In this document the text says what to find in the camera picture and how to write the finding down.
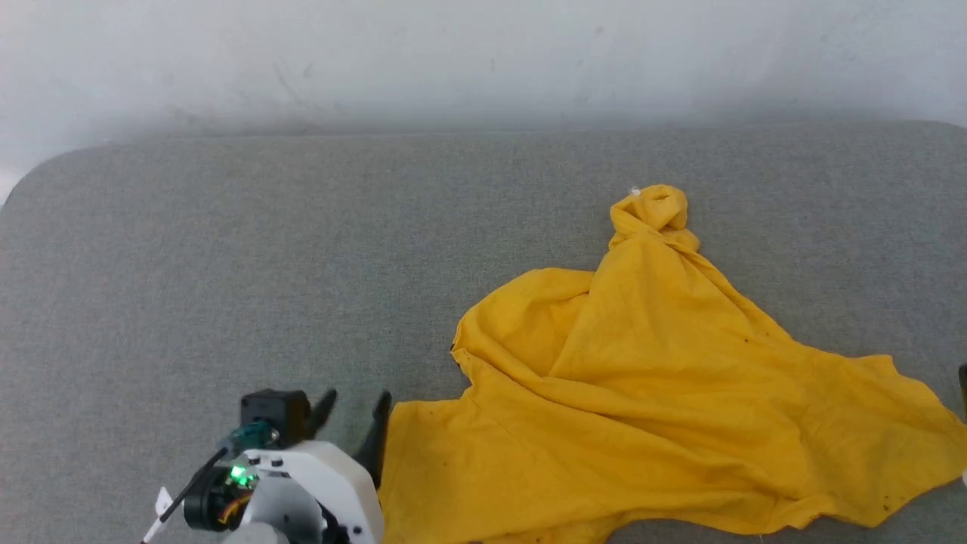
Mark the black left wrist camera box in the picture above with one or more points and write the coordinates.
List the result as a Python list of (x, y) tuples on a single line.
[(273, 412)]

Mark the grey fabric sofa cushion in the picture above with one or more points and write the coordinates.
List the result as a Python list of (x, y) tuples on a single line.
[(227, 287)]

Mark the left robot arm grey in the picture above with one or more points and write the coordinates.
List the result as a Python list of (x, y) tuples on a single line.
[(279, 514)]

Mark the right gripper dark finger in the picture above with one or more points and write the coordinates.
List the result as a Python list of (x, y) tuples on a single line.
[(963, 385)]

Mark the yellow cartoon face t-shirt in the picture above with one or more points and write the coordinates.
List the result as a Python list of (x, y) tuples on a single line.
[(642, 408)]

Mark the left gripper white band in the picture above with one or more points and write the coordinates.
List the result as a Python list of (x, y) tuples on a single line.
[(340, 483)]

